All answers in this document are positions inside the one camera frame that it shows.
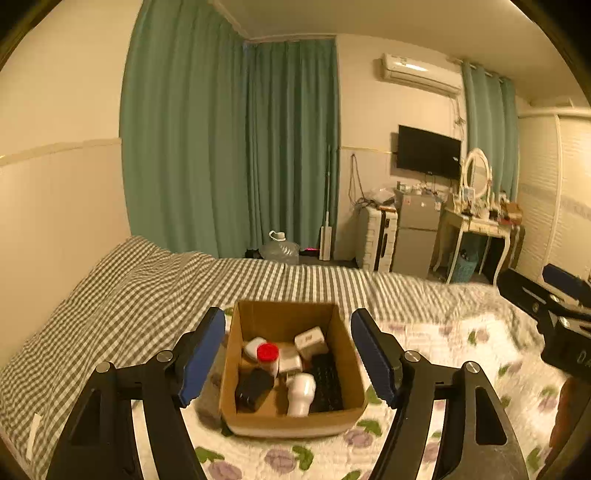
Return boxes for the white oval mirror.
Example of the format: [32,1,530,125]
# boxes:
[462,148,494,201]

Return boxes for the person's right hand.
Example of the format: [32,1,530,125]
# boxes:
[547,375,591,480]

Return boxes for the white dressing table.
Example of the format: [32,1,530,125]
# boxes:
[431,205,520,284]

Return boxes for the hanging wall cables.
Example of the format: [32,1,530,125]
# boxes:
[348,154,369,206]

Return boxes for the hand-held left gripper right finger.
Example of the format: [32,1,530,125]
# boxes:
[350,308,529,480]

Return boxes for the white bottle with red cap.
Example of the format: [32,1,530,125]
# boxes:
[256,344,280,379]

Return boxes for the black and white charger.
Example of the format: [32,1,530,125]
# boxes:
[235,369,275,411]

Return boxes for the white cube charger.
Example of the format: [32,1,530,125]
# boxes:
[294,327,328,358]

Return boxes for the silver small fridge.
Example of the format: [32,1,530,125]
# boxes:
[392,191,444,278]

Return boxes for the black wall television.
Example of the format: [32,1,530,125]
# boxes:
[396,124,462,182]

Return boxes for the clear water jug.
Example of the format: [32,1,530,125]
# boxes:
[259,231,300,265]

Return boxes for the white bedsheet label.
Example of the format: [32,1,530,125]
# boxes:
[25,414,43,460]

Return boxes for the white plug adapter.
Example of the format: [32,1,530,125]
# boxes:
[277,351,303,386]

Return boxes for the brown suitcase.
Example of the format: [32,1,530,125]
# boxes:
[508,226,526,271]

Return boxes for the narrow green curtain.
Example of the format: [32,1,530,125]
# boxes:
[462,60,520,199]

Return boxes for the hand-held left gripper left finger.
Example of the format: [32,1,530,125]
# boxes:
[46,307,227,480]

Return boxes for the wide green curtain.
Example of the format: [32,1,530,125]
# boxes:
[120,0,341,259]

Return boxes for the brown cardboard box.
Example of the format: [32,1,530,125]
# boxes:
[218,301,369,438]

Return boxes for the white roll-on bottle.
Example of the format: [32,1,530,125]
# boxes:
[286,373,317,418]

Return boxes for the black remote control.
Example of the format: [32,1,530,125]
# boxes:
[308,353,345,414]

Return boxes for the white floral quilt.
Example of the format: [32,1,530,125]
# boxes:
[131,305,571,480]

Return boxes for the white air conditioner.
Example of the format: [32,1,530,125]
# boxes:
[379,53,462,95]

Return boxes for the grey checkered bedsheet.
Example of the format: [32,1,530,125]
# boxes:
[0,235,509,467]

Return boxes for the white louvred wardrobe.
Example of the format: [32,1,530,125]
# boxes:
[515,108,591,280]

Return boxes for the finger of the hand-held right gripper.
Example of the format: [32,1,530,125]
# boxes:
[496,268,563,320]
[542,264,591,315]

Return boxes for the white flat mop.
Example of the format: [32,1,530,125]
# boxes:
[318,144,334,260]

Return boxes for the blue plastic basket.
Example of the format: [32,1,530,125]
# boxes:
[450,254,478,283]

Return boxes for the white suitcase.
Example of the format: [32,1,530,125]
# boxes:
[356,205,399,271]

